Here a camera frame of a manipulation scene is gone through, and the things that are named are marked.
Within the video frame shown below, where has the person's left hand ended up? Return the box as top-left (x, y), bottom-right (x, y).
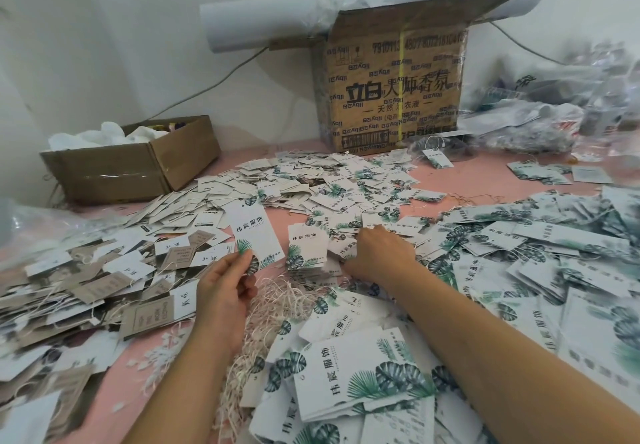
top-left (195, 249), bottom-right (259, 355)

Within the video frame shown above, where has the person's right hand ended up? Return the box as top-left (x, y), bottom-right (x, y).
top-left (343, 225), bottom-right (426, 290)

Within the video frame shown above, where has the pile of white strings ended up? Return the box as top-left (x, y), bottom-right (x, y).
top-left (130, 279), bottom-right (321, 444)

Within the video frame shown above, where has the single white leaf print tag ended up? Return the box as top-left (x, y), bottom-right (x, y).
top-left (222, 201), bottom-right (287, 275)

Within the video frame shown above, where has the heap of small tags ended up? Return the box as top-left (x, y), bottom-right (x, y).
top-left (120, 149), bottom-right (448, 235)

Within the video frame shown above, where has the pile of brown white tags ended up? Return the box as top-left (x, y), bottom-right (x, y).
top-left (0, 213), bottom-right (236, 444)

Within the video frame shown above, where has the pile of green leaf tags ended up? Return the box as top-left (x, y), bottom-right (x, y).
top-left (240, 187), bottom-right (640, 444)

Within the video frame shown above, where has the person's left forearm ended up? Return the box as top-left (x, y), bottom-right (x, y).
top-left (122, 339), bottom-right (246, 444)

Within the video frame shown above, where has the person's right forearm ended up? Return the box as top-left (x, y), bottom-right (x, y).
top-left (390, 269), bottom-right (640, 444)

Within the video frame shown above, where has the small open cardboard box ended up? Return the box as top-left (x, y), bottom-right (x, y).
top-left (40, 115), bottom-right (222, 207)

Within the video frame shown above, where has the large printed cardboard box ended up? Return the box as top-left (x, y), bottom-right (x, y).
top-left (311, 0), bottom-right (515, 156)

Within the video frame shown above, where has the clear plastic bag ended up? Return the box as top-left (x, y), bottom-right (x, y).
top-left (0, 203), bottom-right (91, 255)

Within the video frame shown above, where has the white crumpled material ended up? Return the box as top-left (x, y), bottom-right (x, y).
top-left (47, 121), bottom-right (171, 152)

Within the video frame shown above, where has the heap of clear plastic bags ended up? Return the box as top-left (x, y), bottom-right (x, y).
top-left (455, 43), bottom-right (640, 165)

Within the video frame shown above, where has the white roll in plastic wrap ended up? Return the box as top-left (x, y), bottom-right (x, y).
top-left (200, 0), bottom-right (548, 55)

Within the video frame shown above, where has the black cable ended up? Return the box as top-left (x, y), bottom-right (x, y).
top-left (140, 47), bottom-right (269, 125)

